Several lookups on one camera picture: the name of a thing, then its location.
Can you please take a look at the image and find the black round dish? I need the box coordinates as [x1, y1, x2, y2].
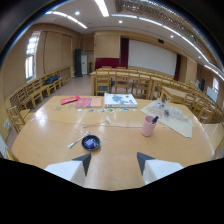
[81, 134, 102, 152]

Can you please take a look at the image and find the long wooden table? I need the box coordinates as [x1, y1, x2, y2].
[90, 67, 174, 97]

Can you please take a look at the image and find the red book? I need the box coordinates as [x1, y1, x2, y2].
[74, 97, 93, 109]

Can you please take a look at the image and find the orange booklet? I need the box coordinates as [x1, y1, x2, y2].
[89, 96, 103, 108]

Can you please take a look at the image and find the dark bag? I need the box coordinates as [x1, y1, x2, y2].
[43, 74, 60, 86]

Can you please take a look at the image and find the clear plastic bag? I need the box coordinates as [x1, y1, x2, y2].
[153, 100, 190, 123]

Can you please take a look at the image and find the purple block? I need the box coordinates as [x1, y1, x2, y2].
[84, 138, 96, 149]

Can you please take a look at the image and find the red packet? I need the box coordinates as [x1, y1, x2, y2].
[60, 95, 81, 106]

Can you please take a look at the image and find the pink cup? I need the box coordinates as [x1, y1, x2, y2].
[140, 115, 158, 138]

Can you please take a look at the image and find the wooden chair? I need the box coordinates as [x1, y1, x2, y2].
[95, 72, 111, 97]
[5, 105, 31, 135]

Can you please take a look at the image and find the white projection screen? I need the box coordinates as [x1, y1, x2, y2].
[127, 39, 178, 77]

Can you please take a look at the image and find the beige paper sheet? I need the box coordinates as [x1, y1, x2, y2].
[140, 99, 194, 139]

